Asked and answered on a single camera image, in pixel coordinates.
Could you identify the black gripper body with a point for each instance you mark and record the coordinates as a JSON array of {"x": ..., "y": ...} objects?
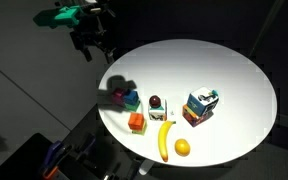
[{"x": 90, "y": 32}]

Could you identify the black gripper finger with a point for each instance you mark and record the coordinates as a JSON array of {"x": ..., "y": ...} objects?
[
  {"x": 109, "y": 55},
  {"x": 87, "y": 54}
]

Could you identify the orange block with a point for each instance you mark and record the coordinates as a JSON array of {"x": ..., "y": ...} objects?
[{"x": 136, "y": 121}]

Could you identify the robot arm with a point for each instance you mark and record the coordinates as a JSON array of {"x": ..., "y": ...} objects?
[{"x": 92, "y": 8}]

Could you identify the magenta block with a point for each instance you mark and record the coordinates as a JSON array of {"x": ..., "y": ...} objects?
[{"x": 118, "y": 96}]

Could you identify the blue block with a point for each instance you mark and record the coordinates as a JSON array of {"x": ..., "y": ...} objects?
[{"x": 131, "y": 97}]

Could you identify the teal green block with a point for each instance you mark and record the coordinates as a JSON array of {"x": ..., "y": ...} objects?
[{"x": 132, "y": 108}]

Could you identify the light green block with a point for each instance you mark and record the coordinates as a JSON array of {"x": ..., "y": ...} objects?
[{"x": 142, "y": 130}]

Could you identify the dark red ball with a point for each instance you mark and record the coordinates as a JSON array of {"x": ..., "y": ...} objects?
[{"x": 155, "y": 101}]

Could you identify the yellow banana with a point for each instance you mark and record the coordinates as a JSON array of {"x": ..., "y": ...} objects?
[{"x": 162, "y": 139}]

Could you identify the orange colourful picture cube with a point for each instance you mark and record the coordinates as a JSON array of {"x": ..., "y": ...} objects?
[{"x": 192, "y": 118}]

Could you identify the purple clamp with orange tip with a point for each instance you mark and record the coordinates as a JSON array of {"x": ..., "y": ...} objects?
[{"x": 50, "y": 169}]

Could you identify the black perforated equipment cart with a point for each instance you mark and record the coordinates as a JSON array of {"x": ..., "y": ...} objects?
[{"x": 26, "y": 162}]

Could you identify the white table leg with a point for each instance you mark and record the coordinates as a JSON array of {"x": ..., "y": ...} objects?
[{"x": 145, "y": 166}]

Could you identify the orange fruit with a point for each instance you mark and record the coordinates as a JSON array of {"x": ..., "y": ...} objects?
[{"x": 182, "y": 147}]

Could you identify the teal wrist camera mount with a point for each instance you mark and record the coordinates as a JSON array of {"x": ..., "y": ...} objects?
[{"x": 64, "y": 16}]

